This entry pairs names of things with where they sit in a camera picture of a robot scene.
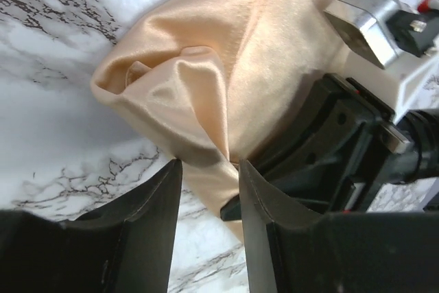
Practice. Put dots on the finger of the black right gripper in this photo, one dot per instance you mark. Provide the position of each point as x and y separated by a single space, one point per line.
231 211

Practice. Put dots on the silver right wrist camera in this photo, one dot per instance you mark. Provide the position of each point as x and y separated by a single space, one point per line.
362 25

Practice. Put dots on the peach cloth napkin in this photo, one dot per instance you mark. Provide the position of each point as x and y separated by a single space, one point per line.
211 82

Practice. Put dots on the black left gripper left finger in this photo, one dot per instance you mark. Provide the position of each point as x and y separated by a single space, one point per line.
125 245

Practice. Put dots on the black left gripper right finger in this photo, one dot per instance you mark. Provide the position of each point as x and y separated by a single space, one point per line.
290 248

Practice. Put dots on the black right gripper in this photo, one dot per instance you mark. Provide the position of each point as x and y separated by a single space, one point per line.
330 141

